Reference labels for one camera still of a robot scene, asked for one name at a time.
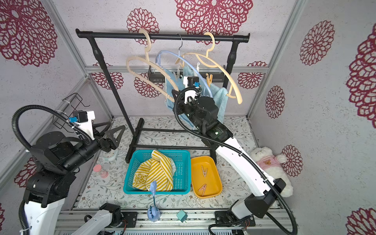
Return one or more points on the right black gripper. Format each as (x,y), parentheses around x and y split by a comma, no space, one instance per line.
(198,104)

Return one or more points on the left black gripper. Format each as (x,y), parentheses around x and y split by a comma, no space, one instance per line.
(107,145)

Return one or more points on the blue hello towel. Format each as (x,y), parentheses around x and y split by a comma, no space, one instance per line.
(169,88)

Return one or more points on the cream plastic hanger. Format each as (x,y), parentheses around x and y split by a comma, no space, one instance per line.
(151,65)

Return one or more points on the light blue hanger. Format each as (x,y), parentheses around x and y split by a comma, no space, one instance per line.
(158,61)

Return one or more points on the peach pink clothespin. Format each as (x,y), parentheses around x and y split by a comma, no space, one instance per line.
(204,171)

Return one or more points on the yellow striped towel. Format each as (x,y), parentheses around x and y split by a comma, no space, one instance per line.
(158,168)

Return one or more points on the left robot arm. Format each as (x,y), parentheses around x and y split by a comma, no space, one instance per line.
(58,159)

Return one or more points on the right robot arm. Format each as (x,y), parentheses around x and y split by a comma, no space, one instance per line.
(198,115)

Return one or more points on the beige plastic hanger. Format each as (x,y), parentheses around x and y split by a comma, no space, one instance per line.
(234,92)

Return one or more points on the white round clock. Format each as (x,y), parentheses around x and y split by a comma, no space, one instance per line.
(111,156)

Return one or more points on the teal plain towel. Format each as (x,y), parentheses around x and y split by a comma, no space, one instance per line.
(219,94)

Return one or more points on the orange clothespin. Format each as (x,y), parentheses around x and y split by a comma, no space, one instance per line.
(209,79)

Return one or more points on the teal plastic basket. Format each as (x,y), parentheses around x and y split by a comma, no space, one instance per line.
(181,178)

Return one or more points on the yellow plastic tray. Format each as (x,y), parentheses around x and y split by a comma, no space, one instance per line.
(213,181)

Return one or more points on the white teddy bear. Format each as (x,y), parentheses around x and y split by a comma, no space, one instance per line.
(272,165)

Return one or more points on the black clothes rack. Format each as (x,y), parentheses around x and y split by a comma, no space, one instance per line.
(91,37)

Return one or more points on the small teal cube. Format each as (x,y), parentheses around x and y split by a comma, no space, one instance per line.
(182,216)

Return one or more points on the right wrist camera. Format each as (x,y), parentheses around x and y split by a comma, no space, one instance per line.
(192,81)

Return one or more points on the black wire wall rack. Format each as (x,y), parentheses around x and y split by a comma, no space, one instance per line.
(71,103)

